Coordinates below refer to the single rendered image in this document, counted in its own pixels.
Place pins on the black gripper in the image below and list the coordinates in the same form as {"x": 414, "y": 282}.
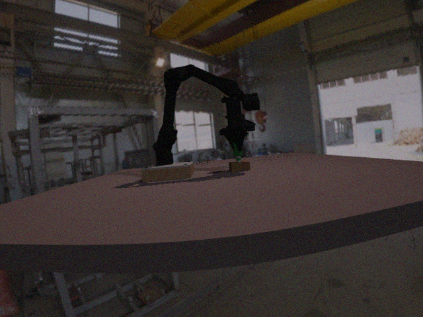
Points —
{"x": 235, "y": 125}

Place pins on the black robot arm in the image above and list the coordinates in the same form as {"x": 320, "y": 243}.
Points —
{"x": 172, "y": 78}

